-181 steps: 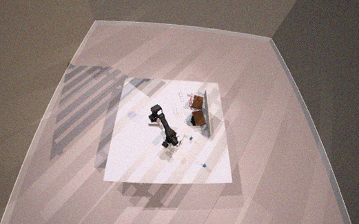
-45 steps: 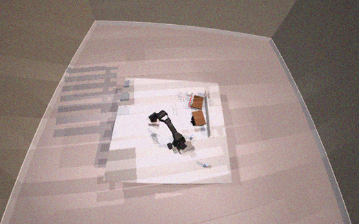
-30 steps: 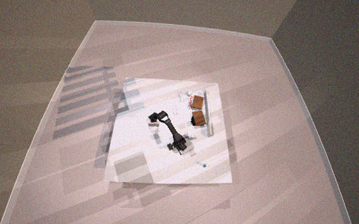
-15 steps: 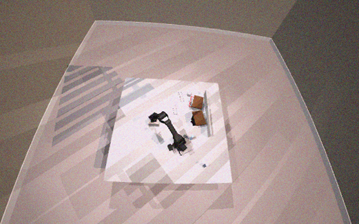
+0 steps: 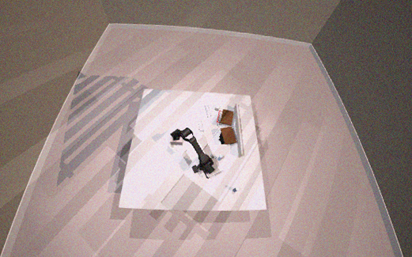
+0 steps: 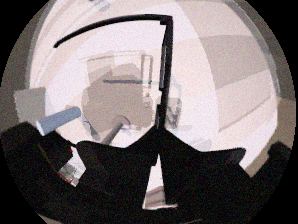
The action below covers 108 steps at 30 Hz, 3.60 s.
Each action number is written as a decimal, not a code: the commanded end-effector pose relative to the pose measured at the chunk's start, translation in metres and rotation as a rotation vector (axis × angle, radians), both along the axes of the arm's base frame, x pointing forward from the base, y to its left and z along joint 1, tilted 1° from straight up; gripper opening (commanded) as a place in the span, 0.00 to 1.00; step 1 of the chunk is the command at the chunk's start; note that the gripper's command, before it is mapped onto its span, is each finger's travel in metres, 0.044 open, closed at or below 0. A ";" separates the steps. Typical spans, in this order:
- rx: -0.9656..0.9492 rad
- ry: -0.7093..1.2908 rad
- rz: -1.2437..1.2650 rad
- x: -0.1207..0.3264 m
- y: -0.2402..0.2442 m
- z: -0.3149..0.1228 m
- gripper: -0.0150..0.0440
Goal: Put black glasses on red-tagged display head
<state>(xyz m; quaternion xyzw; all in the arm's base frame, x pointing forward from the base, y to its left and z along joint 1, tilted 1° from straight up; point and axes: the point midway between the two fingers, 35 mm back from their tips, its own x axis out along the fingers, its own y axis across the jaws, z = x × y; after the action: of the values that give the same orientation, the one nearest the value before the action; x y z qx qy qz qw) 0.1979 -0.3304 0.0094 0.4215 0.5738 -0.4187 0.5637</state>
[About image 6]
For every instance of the black glasses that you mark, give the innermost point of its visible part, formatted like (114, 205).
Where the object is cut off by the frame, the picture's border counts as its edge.
(166, 62)

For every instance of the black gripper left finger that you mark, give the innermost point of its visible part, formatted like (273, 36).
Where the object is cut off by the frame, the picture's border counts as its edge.
(133, 162)

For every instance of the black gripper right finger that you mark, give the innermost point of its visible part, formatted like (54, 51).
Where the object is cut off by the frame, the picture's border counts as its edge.
(181, 164)

